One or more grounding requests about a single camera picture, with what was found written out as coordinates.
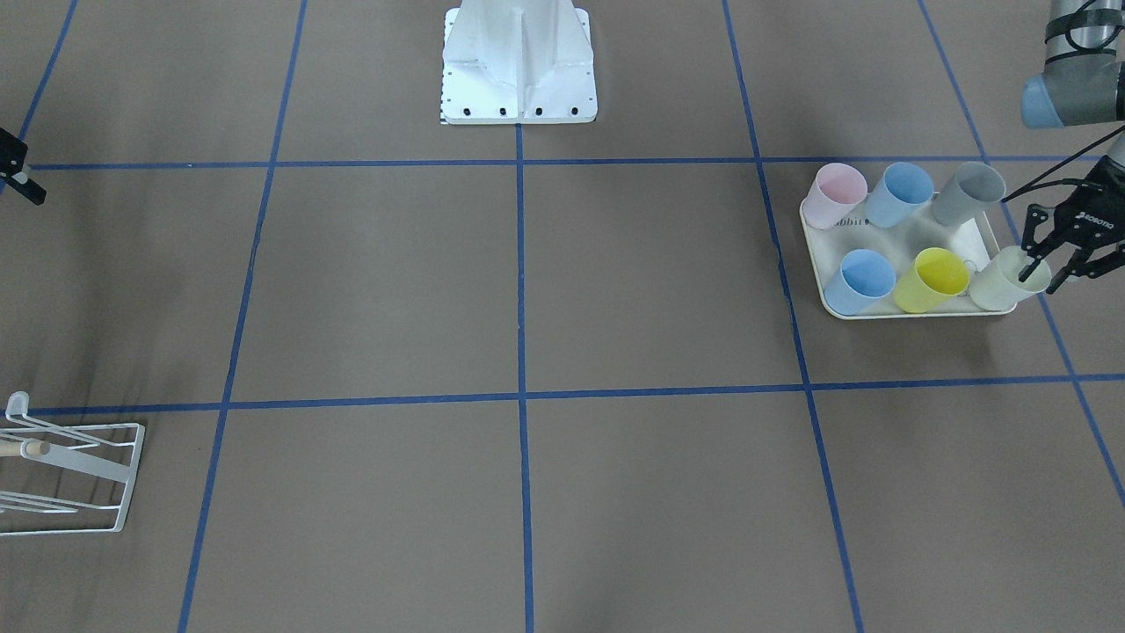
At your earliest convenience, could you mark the pale green plastic cup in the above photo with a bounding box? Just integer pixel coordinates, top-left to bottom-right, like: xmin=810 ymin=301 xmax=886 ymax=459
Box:
xmin=968 ymin=245 xmax=1053 ymax=311

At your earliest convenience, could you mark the blue cup by pink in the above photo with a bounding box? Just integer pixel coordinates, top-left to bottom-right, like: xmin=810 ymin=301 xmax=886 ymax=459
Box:
xmin=865 ymin=162 xmax=933 ymax=229

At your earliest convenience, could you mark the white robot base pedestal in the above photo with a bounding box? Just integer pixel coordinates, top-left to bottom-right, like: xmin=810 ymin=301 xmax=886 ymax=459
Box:
xmin=439 ymin=1 xmax=599 ymax=126

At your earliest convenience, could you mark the pink plastic cup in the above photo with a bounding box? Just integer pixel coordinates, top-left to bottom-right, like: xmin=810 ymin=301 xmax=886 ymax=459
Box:
xmin=802 ymin=162 xmax=869 ymax=230

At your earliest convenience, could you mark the blue cup near rabbit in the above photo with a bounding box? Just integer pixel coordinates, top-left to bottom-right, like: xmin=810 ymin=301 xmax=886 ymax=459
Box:
xmin=824 ymin=248 xmax=897 ymax=317

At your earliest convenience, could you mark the grey plastic cup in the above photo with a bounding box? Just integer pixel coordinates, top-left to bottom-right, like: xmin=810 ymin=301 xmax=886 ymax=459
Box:
xmin=932 ymin=162 xmax=1007 ymax=227

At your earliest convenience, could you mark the yellow plastic cup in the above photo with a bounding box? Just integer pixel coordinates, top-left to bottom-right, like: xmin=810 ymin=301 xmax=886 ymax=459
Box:
xmin=892 ymin=247 xmax=971 ymax=314

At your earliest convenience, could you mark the cream plastic tray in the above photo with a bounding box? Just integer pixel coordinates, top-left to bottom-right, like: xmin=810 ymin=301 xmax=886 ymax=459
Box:
xmin=799 ymin=204 xmax=1017 ymax=322

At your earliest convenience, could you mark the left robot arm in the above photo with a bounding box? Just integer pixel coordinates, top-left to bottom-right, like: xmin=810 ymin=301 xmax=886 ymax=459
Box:
xmin=1018 ymin=1 xmax=1124 ymax=293

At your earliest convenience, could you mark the white wire cup rack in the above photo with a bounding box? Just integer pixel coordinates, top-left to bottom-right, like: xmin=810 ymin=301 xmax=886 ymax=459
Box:
xmin=1 ymin=391 xmax=146 ymax=539

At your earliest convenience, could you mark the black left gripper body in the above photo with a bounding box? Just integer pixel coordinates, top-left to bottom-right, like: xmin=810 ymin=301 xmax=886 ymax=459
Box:
xmin=1053 ymin=180 xmax=1124 ymax=250

